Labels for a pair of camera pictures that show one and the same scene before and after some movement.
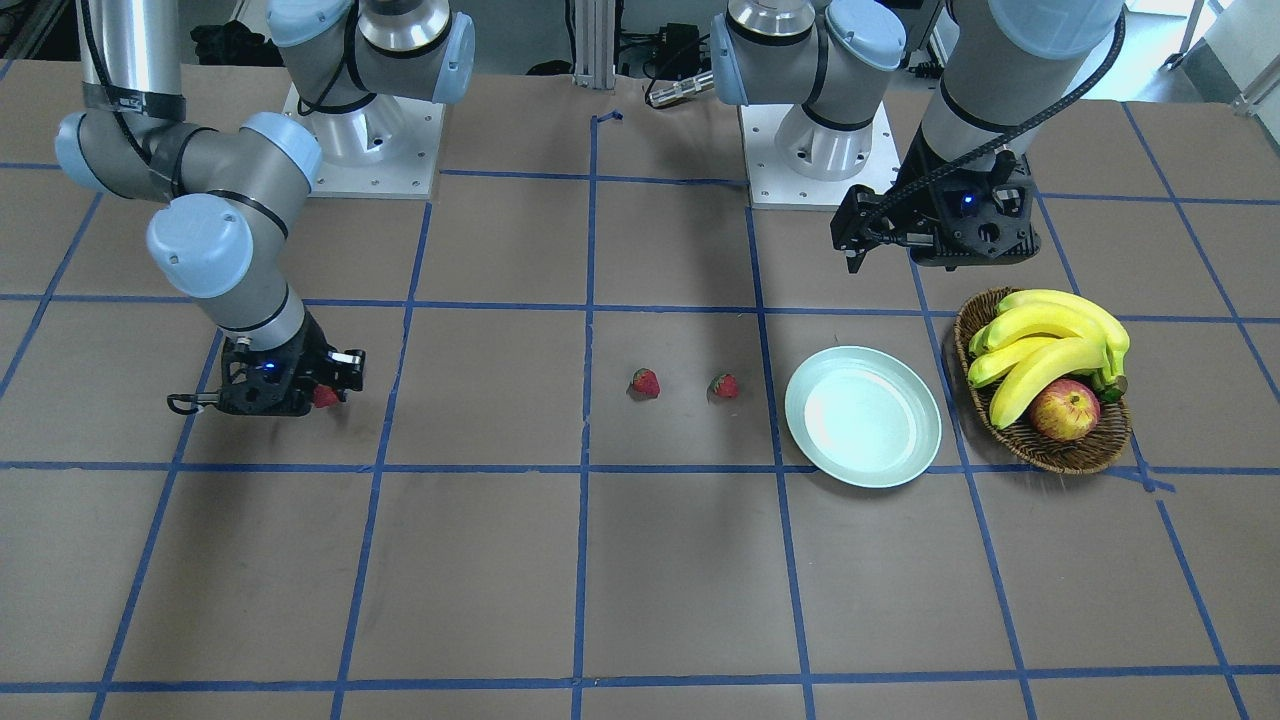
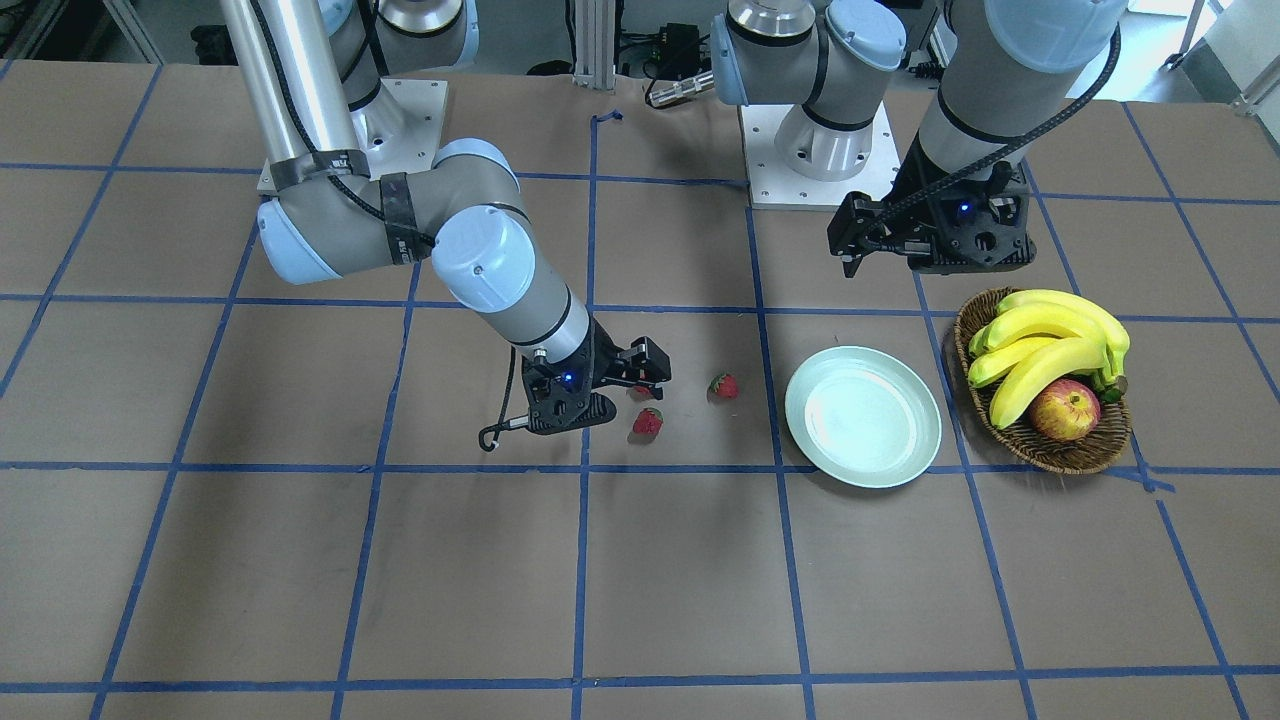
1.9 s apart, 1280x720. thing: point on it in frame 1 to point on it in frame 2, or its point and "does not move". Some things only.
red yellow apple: (1066, 410) does not move
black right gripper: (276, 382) to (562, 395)
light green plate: (864, 416) does not move
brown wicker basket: (1019, 437) does not move
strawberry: (324, 396) to (648, 421)
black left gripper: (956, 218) does not move
